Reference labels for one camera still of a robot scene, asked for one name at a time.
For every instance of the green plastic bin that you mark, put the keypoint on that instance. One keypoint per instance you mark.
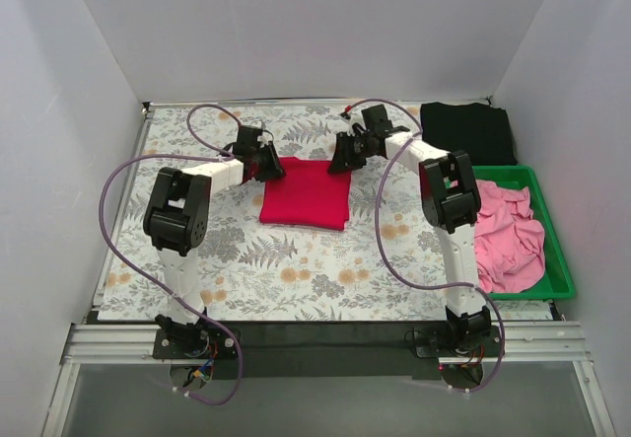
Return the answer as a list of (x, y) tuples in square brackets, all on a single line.
[(557, 282)]

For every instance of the red t shirt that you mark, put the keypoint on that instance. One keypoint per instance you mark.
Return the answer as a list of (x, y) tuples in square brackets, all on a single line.
[(307, 196)]

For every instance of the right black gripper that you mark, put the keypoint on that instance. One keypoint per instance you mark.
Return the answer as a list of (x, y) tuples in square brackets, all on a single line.
[(346, 151)]

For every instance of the folded black t shirt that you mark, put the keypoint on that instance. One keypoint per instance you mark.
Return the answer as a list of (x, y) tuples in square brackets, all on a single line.
[(483, 132)]

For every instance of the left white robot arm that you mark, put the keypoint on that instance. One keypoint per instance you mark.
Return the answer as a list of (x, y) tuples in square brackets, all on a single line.
[(176, 221)]

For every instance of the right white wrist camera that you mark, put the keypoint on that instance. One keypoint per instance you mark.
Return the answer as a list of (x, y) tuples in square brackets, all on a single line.
[(352, 121)]

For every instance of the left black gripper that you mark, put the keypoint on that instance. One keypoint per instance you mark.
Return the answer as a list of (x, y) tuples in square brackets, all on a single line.
[(269, 162)]

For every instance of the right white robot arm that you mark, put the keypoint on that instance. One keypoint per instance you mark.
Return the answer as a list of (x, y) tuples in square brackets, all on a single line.
[(450, 202)]

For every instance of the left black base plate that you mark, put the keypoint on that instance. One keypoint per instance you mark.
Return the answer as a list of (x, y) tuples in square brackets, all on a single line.
[(224, 343)]

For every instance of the pink t shirt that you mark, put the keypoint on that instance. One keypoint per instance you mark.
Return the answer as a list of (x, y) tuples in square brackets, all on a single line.
[(508, 241)]

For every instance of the aluminium frame rail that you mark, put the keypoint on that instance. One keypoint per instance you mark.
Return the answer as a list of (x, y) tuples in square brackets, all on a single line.
[(301, 350)]

